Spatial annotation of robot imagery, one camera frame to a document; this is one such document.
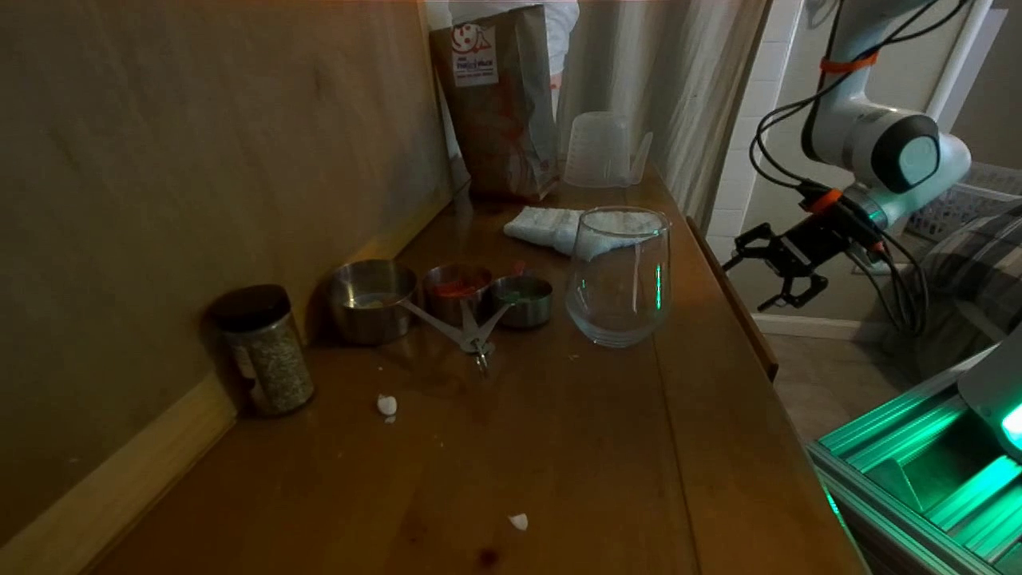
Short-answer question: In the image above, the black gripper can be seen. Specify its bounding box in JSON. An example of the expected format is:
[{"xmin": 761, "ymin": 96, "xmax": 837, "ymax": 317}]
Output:
[{"xmin": 723, "ymin": 204, "xmax": 888, "ymax": 313}]

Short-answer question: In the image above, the light blue towel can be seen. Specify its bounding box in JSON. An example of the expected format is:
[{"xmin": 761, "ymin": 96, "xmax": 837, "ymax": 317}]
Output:
[{"xmin": 502, "ymin": 204, "xmax": 666, "ymax": 263}]

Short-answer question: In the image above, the stemless clear glass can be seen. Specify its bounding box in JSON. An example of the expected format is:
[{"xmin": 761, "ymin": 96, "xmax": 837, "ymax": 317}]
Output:
[{"xmin": 563, "ymin": 204, "xmax": 674, "ymax": 352}]

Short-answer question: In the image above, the beige curtain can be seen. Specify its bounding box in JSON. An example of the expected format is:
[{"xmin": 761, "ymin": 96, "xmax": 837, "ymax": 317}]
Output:
[{"xmin": 593, "ymin": 0, "xmax": 774, "ymax": 243}]

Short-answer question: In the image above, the plaid blanket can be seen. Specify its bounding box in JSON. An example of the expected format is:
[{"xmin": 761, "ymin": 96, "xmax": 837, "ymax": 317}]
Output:
[{"xmin": 856, "ymin": 204, "xmax": 1022, "ymax": 391}]

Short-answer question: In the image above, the clear plastic measuring pitcher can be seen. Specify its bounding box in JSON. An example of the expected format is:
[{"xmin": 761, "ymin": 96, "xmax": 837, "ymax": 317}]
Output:
[{"xmin": 559, "ymin": 110, "xmax": 656, "ymax": 194}]

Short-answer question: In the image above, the white laundry basket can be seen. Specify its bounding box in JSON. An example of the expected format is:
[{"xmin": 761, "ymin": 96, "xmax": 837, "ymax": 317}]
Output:
[{"xmin": 923, "ymin": 157, "xmax": 1022, "ymax": 251}]

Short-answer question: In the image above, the small steel measuring cup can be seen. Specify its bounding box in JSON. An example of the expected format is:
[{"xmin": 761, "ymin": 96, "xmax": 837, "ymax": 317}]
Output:
[{"xmin": 482, "ymin": 274, "xmax": 555, "ymax": 332}]

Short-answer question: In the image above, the wooden dresser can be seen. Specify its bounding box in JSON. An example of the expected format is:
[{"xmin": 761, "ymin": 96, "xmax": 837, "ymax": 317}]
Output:
[{"xmin": 82, "ymin": 172, "xmax": 872, "ymax": 575}]

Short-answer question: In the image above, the brown paper bag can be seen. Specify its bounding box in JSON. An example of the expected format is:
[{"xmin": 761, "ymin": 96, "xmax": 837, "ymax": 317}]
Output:
[{"xmin": 427, "ymin": 5, "xmax": 565, "ymax": 204}]

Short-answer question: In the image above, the medium steel measuring cup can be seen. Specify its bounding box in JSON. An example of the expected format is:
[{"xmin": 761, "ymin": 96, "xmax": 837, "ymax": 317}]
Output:
[{"xmin": 422, "ymin": 263, "xmax": 506, "ymax": 329}]

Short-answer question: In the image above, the large steel measuring cup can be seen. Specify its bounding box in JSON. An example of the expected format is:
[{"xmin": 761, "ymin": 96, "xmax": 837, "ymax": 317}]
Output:
[{"xmin": 326, "ymin": 260, "xmax": 480, "ymax": 355}]

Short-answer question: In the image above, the wooden backboard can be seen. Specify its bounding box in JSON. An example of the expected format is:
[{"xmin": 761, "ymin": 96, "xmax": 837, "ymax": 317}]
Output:
[{"xmin": 0, "ymin": 0, "xmax": 458, "ymax": 575}]

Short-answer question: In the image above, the black wrist camera orange plug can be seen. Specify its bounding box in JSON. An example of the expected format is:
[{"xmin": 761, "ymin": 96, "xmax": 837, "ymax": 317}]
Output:
[{"xmin": 805, "ymin": 187, "xmax": 856, "ymax": 229}]

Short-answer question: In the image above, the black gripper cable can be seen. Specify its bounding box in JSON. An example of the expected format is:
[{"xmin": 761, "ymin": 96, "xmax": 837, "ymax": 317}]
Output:
[{"xmin": 748, "ymin": 0, "xmax": 978, "ymax": 340}]

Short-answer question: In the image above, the orange cable strap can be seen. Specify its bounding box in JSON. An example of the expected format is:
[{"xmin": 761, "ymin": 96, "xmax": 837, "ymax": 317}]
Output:
[{"xmin": 818, "ymin": 50, "xmax": 885, "ymax": 80}]

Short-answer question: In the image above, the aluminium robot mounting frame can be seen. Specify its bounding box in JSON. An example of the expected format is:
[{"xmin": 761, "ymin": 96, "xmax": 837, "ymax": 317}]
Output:
[{"xmin": 809, "ymin": 329, "xmax": 1022, "ymax": 575}]

